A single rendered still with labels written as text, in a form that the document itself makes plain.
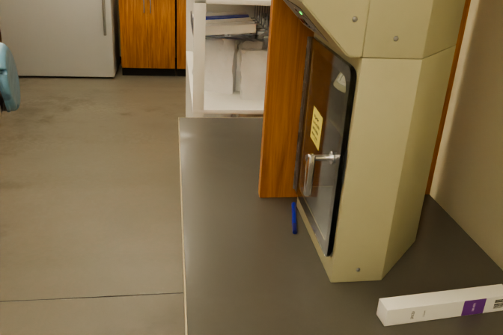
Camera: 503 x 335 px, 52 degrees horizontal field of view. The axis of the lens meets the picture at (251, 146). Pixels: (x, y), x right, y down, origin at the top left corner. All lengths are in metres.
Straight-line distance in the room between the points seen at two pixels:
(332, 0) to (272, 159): 0.58
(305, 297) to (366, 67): 0.46
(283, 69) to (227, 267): 0.49
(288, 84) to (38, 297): 1.74
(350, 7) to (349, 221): 0.41
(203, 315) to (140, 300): 1.54
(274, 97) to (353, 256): 0.44
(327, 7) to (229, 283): 0.57
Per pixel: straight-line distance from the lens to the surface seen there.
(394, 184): 1.02
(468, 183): 1.44
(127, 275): 2.68
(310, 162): 1.00
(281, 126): 1.31
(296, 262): 1.15
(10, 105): 0.92
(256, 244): 1.19
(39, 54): 6.03
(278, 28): 1.24
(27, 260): 2.89
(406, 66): 0.94
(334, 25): 0.88
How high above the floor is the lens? 1.60
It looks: 23 degrees down
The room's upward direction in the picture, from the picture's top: 3 degrees clockwise
